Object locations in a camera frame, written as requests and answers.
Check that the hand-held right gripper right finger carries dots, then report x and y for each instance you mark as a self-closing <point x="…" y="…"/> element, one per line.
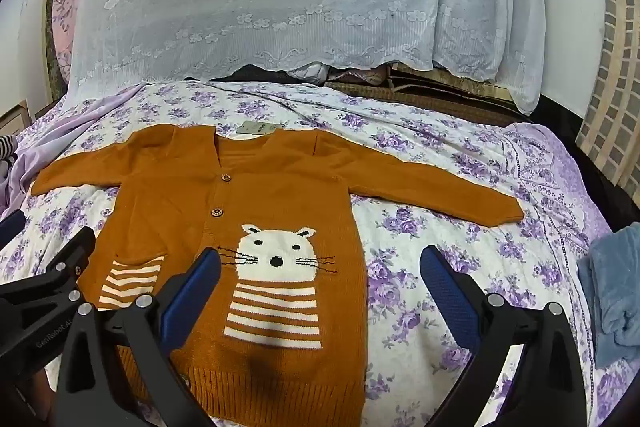
<point x="450" y="297"/>

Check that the paper hang tag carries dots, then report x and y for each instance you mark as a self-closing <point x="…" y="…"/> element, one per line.
<point x="260" y="129"/>

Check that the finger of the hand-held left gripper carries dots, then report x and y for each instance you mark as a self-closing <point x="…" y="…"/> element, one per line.
<point x="10" y="227"/>
<point x="55" y="277"/>

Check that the beige checkered cloth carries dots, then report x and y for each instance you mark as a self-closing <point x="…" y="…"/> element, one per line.
<point x="615" y="82"/>

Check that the lavender patterned quilt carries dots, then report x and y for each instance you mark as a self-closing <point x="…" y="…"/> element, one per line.
<point x="555" y="167"/>

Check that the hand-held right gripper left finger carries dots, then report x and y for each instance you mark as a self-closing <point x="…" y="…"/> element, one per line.
<point x="192" y="292"/>

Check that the blue towel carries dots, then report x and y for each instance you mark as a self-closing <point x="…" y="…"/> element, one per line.
<point x="612" y="287"/>

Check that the purple floral bedsheet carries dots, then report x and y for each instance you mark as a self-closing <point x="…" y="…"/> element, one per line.
<point x="425" y="147"/>

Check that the orange knit cat sweater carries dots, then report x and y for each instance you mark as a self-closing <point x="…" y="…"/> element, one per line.
<point x="280" y="187"/>

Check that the person's left forearm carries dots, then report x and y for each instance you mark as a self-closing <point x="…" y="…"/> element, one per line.
<point x="6" y="149"/>

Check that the folded pinkish blanket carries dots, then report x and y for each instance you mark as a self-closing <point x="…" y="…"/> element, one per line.
<point x="355" y="76"/>

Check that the plain lavender cloth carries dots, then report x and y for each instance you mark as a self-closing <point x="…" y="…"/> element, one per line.
<point x="65" y="122"/>

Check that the brown woven mat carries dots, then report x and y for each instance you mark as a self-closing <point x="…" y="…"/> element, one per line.
<point x="450" y="97"/>

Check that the dark floral cloth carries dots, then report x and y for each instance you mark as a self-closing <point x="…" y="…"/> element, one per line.
<point x="52" y="42"/>

